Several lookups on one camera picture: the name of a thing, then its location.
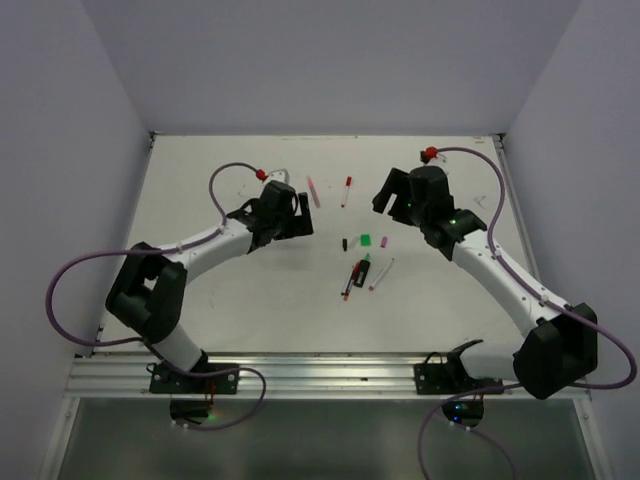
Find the green highlighter cap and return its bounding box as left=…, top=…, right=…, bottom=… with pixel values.
left=360, top=234, right=372, bottom=247

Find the green black highlighter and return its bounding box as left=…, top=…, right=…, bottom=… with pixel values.
left=353, top=253, right=371, bottom=288

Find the orange clear pen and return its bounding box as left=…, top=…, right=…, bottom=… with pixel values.
left=342, top=261, right=360, bottom=301

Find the pink white marker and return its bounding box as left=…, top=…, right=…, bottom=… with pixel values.
left=368, top=258, right=395, bottom=291

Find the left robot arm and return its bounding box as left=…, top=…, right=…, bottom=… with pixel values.
left=105, top=180, right=314, bottom=393

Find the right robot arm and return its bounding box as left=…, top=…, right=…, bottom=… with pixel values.
left=372, top=166, right=598, bottom=399

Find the pink clear pen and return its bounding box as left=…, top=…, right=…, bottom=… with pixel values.
left=306, top=175, right=321, bottom=209

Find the red white marker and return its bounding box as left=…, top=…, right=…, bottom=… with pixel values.
left=340, top=176, right=352, bottom=208

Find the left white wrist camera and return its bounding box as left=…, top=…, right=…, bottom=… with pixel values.
left=267, top=169, right=290, bottom=185

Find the right black base bracket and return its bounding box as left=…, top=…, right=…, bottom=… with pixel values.
left=413, top=352, right=503, bottom=395

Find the black base bracket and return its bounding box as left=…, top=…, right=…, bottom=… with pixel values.
left=146, top=360, right=240, bottom=395
left=413, top=352, right=503, bottom=395

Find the left black base bracket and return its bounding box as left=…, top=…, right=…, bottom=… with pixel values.
left=146, top=360, right=240, bottom=395

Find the aluminium mounting rail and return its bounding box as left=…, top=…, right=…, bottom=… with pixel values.
left=64, top=352, right=594, bottom=401

